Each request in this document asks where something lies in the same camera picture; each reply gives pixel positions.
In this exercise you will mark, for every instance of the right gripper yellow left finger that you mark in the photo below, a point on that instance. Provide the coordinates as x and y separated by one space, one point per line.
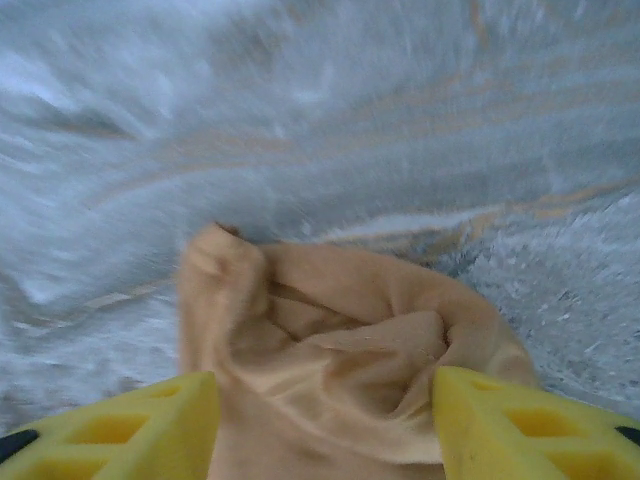
125 435

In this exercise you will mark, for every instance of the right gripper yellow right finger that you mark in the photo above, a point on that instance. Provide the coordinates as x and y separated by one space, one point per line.
525 435

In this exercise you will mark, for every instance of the tan orange t-shirt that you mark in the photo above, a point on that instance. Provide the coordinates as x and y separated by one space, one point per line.
340 350

